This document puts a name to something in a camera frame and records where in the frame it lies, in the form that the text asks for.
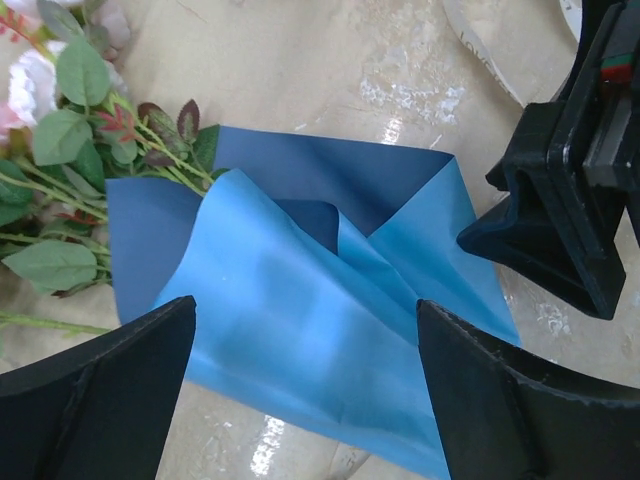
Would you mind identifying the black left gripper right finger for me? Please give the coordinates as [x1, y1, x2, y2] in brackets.
[417, 300, 639, 480]

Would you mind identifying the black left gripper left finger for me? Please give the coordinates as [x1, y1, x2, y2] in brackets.
[1, 296, 196, 480]

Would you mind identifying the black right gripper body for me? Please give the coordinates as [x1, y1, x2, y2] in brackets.
[549, 1, 639, 230]

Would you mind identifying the pink artificial flower bouquet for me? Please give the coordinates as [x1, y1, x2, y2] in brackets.
[0, 0, 230, 337]

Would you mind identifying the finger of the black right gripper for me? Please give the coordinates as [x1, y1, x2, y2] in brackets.
[457, 102, 626, 320]

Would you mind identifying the blue wrapping paper sheet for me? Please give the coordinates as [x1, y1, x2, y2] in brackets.
[106, 127, 519, 479]

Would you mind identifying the cream ribbon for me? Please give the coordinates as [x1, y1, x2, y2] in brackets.
[442, 0, 583, 106]

